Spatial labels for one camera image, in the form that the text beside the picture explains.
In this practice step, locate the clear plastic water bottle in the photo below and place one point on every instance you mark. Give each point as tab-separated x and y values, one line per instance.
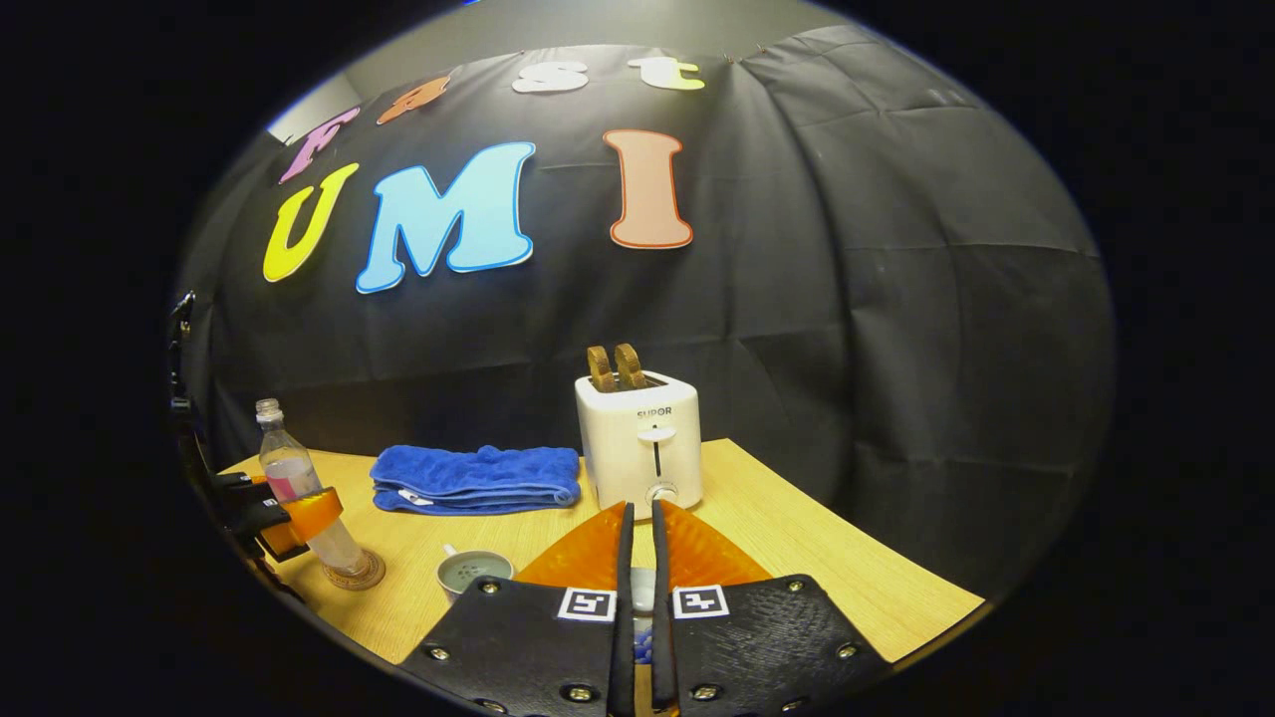
289	468

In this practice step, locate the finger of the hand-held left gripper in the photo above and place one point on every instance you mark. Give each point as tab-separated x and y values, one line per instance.
261	518
244	483

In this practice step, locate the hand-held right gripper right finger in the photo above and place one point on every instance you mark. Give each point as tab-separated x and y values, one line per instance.
757	647

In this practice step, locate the black stand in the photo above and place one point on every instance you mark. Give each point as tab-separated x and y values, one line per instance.
181	344

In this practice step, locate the white blue-patterned teacup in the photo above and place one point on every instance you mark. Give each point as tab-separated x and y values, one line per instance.
468	576

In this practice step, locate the folded blue towel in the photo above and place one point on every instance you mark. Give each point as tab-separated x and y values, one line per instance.
478	473

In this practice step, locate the round brown coaster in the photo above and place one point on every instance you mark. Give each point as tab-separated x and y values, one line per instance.
373	576

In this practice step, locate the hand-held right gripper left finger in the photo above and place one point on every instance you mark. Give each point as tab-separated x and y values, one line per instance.
528	657

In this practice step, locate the white toaster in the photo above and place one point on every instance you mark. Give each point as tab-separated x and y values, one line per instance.
623	448

